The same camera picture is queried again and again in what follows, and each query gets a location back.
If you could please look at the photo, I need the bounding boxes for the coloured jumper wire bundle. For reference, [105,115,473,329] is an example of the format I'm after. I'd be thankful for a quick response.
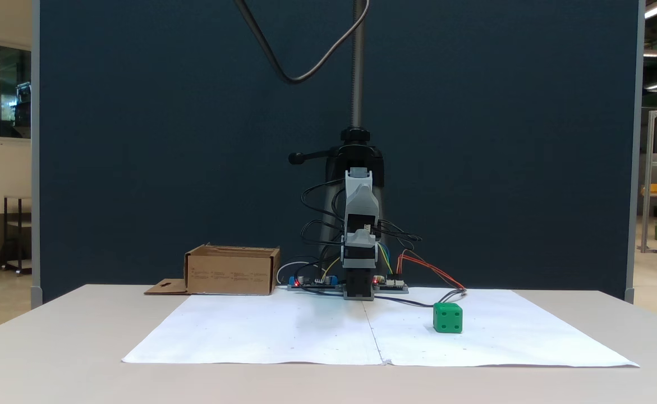
[378,241,394,276]

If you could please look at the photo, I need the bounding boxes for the black camera stand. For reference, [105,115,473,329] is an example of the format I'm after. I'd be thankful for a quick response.
[288,0,388,287]

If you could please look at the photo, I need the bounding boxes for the black wrist servo wire loop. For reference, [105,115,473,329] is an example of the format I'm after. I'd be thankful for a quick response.
[374,218,422,251]

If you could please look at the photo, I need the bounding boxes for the orange red wire bundle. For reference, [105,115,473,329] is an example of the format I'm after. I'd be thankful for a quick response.
[397,250,467,292]

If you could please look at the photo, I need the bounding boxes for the blue circuit board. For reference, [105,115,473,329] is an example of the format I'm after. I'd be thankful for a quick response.
[287,274,341,291]

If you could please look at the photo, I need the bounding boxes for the white paper sheet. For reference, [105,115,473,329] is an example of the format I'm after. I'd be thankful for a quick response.
[122,287,640,368]

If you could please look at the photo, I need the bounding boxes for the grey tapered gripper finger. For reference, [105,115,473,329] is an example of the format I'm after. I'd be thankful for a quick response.
[345,187,380,215]

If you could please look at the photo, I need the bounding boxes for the dark blue partition panel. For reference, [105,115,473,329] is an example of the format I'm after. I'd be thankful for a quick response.
[32,0,643,306]

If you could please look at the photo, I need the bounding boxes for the brown cardboard box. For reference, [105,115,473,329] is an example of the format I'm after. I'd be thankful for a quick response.
[144,243,281,296]

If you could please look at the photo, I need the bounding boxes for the white cable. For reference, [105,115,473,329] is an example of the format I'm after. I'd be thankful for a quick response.
[276,260,320,286]

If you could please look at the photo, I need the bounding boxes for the black shelf cart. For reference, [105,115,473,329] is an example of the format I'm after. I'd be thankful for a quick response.
[0,195,33,276]

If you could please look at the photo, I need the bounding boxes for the dark circuit board with connectors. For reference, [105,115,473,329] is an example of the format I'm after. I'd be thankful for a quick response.
[373,275,410,294]

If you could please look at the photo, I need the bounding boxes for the wall window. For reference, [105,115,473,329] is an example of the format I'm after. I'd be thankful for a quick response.
[0,38,32,144]

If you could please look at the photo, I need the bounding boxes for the short black base servo cable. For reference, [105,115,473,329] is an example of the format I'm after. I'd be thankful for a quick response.
[293,255,344,296]

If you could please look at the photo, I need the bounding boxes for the long black table cable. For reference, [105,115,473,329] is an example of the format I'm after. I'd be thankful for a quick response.
[374,288,467,309]

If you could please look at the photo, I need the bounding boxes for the green dice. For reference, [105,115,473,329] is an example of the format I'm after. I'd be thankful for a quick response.
[433,302,464,334]

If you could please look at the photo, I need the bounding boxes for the black forearm servo wire bundle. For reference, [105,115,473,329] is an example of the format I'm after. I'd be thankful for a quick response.
[300,178,347,247]

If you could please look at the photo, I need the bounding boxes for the grey hanging cable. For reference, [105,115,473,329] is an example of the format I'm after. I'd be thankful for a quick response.
[233,0,371,85]

